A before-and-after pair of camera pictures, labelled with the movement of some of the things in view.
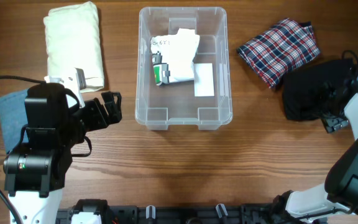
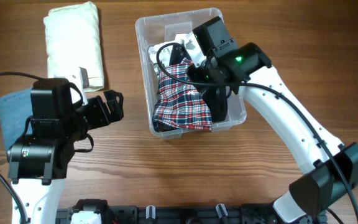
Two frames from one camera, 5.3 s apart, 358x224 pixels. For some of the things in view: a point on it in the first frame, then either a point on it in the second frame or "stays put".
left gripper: [113, 110] stays put
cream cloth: [73, 41] stays put
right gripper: [332, 122] → [201, 84]
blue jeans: [12, 111] stays put
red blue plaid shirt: [280, 50] → [179, 104]
